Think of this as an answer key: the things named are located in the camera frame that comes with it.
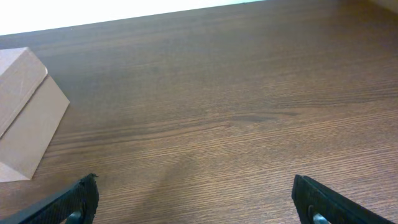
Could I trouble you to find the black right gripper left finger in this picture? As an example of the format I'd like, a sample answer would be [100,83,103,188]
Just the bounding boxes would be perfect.
[1,173,99,224]

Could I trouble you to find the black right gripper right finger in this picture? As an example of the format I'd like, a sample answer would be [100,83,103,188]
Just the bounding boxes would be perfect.
[292,175,392,224]

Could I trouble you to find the brown cardboard box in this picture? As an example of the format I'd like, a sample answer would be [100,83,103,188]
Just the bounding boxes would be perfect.
[1,47,70,182]

